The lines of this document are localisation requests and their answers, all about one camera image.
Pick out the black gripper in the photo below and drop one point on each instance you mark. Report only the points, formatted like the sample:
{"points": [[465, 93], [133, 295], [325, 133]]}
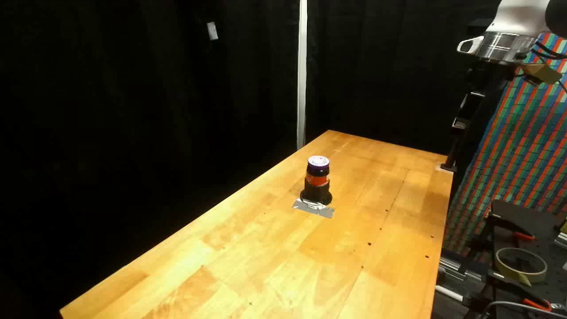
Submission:
{"points": [[493, 73]]}

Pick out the orange elastic band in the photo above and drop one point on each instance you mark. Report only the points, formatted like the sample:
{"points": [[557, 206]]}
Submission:
{"points": [[318, 178]]}

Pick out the dark bottle with purple cap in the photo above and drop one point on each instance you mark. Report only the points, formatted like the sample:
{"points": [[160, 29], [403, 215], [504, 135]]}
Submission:
{"points": [[318, 183]]}

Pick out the colourful striped cloth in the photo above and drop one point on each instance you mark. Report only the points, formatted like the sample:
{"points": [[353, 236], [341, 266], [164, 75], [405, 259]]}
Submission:
{"points": [[520, 160]]}

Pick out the black metal plate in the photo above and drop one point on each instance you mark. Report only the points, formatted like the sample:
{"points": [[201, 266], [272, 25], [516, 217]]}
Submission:
{"points": [[525, 215]]}

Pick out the white vertical pole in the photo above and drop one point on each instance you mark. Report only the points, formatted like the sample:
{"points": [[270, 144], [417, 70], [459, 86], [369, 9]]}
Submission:
{"points": [[302, 73]]}

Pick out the beige tape roll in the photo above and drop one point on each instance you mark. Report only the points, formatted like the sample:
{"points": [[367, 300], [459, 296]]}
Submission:
{"points": [[520, 265]]}

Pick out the small white tag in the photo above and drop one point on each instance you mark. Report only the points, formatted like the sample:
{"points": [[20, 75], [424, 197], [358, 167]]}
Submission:
{"points": [[211, 31]]}

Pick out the black curtain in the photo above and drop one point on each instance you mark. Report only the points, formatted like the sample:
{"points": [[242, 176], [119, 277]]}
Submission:
{"points": [[148, 117]]}

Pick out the yellow camera mount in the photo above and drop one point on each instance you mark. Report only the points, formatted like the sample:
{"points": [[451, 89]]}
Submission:
{"points": [[541, 73]]}

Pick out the black camera stand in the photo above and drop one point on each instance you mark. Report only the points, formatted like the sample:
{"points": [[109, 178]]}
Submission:
{"points": [[463, 139]]}

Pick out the aluminium rail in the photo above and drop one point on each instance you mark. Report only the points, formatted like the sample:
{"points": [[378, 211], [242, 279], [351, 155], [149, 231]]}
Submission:
{"points": [[458, 277]]}

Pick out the grey square base plate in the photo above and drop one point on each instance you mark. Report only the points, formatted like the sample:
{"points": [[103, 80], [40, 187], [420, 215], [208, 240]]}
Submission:
{"points": [[312, 208]]}

